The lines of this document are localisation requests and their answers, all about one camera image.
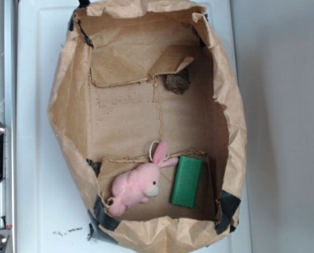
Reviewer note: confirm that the aluminium frame rail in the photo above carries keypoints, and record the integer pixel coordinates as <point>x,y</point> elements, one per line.
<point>8,58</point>

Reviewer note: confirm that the green block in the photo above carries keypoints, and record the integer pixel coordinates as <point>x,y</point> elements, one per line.
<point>186,182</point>

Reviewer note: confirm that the brown furry lump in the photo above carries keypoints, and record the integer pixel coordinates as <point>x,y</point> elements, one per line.
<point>178,82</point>

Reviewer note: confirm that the brown paper bag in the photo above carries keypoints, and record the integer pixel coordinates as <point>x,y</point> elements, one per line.
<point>109,102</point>

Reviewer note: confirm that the pink plush bunny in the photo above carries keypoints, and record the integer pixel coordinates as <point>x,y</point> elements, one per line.
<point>140,184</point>

